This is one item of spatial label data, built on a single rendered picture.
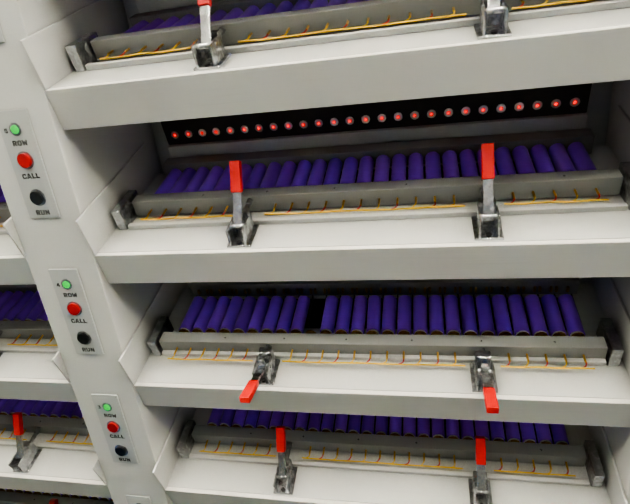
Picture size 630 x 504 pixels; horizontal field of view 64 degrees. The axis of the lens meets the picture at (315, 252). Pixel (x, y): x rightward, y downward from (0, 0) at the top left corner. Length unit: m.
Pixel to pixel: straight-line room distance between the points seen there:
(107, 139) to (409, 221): 0.39
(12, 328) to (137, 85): 0.47
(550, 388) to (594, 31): 0.37
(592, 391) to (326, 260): 0.33
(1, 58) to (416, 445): 0.69
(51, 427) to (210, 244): 0.51
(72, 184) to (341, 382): 0.39
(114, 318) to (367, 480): 0.41
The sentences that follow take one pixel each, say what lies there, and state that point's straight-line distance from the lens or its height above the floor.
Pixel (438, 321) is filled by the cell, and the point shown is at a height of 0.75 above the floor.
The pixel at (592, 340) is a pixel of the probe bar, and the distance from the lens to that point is 0.67.
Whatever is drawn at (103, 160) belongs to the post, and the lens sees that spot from 0.68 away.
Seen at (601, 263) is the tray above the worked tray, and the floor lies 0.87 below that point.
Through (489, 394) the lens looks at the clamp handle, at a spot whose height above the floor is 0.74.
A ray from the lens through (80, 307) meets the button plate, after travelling 0.69.
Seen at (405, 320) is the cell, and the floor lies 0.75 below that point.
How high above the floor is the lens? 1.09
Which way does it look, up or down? 22 degrees down
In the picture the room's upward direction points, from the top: 7 degrees counter-clockwise
